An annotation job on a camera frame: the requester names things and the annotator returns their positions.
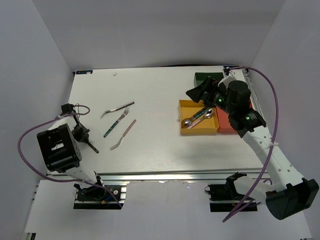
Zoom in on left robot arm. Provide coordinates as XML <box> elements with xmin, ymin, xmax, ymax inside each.
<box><xmin>36</xmin><ymin>103</ymin><xmax>106</xmax><ymax>200</ymax></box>

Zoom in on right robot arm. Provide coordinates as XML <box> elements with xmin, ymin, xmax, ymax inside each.
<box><xmin>186</xmin><ymin>77</ymin><xmax>320</xmax><ymax>220</ymax></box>

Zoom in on pink handle fork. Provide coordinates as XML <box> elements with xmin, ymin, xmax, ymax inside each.
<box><xmin>109</xmin><ymin>119</ymin><xmax>137</xmax><ymax>151</ymax></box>

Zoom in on green box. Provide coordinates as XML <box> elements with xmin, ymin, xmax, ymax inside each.
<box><xmin>194</xmin><ymin>72</ymin><xmax>224</xmax><ymax>87</ymax></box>

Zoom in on teal handle spoon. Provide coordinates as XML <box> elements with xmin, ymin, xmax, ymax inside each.
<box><xmin>191</xmin><ymin>107</ymin><xmax>214</xmax><ymax>121</ymax></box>

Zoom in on red box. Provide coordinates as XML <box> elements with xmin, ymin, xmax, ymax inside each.
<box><xmin>216</xmin><ymin>106</ymin><xmax>237</xmax><ymax>134</ymax></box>

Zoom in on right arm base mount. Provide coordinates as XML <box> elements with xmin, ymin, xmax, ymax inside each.
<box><xmin>204</xmin><ymin>184</ymin><xmax>244</xmax><ymax>213</ymax></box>

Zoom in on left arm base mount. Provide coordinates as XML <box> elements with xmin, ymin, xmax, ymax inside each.
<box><xmin>73</xmin><ymin>176</ymin><xmax>123</xmax><ymax>210</ymax></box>

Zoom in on teal handle fork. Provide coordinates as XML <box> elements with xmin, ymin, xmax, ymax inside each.
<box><xmin>103</xmin><ymin>107</ymin><xmax>130</xmax><ymax>138</ymax></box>

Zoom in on yellow box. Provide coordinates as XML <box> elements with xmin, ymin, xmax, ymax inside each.
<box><xmin>178</xmin><ymin>100</ymin><xmax>220</xmax><ymax>136</ymax></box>

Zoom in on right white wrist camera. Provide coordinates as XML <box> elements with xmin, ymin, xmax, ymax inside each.
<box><xmin>217</xmin><ymin>66</ymin><xmax>237</xmax><ymax>88</ymax></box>

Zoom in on left blue table sticker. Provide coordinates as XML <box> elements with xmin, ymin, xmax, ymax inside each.
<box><xmin>75</xmin><ymin>69</ymin><xmax>93</xmax><ymax>75</ymax></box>

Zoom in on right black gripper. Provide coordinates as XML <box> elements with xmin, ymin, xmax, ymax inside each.
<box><xmin>185</xmin><ymin>77</ymin><xmax>235</xmax><ymax>116</ymax></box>

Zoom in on pink handle spoon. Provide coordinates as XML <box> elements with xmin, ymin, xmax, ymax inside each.
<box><xmin>181</xmin><ymin>116</ymin><xmax>205</xmax><ymax>129</ymax></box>

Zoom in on dark handle fork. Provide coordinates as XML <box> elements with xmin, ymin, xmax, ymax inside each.
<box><xmin>100</xmin><ymin>101</ymin><xmax>135</xmax><ymax>119</ymax></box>

